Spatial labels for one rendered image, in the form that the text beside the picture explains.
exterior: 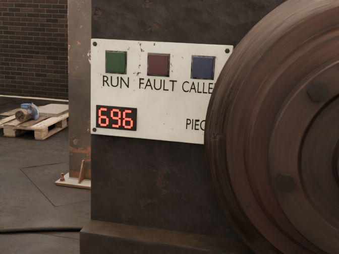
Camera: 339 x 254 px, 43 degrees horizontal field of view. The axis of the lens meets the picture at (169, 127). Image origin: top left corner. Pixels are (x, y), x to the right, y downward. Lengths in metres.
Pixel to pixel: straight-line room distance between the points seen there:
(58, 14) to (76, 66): 4.05
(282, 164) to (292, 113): 0.07
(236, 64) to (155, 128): 0.24
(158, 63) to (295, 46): 0.27
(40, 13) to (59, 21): 0.35
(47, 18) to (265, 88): 7.05
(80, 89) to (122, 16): 2.68
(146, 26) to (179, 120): 0.18
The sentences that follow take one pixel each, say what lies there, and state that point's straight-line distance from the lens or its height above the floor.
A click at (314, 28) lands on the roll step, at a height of 1.27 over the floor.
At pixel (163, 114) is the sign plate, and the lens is 0.80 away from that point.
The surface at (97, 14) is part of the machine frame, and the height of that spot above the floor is 1.28.
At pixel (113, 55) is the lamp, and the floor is 1.21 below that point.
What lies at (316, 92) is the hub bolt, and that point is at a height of 1.20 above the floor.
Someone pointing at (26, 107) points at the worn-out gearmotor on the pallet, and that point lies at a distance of 5.24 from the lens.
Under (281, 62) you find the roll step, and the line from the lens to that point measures 0.62.
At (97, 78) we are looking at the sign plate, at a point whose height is 1.17.
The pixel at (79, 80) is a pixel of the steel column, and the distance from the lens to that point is 3.48.
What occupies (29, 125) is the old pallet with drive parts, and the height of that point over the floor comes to 0.13.
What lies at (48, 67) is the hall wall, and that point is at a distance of 7.61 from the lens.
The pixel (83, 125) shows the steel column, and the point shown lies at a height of 0.48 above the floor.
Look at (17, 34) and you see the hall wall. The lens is 7.84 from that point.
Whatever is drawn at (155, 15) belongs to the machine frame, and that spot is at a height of 1.29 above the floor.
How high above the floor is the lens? 1.26
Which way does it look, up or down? 13 degrees down
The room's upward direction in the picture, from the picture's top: 3 degrees clockwise
